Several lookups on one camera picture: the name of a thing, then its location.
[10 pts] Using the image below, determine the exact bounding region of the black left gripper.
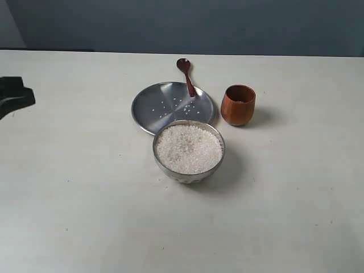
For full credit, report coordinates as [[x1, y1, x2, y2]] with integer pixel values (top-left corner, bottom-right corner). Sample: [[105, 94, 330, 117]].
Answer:
[[0, 76, 35, 119]]

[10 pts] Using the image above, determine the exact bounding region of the dark red wooden spoon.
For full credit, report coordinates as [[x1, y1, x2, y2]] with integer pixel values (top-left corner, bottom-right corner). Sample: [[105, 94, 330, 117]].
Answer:
[[176, 58, 196, 97]]

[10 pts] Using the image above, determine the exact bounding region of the steel bowl of rice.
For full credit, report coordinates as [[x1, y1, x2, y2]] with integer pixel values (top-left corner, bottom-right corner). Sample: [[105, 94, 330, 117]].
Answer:
[[152, 120, 226, 184]]

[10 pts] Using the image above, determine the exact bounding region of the round steel plate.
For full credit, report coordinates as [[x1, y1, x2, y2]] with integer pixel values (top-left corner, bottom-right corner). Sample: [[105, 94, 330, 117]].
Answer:
[[131, 82, 217, 135]]

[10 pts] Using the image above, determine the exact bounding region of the brown wooden cup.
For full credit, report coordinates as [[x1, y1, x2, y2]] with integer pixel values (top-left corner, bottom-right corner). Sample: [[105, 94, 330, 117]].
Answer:
[[221, 85, 256, 126]]

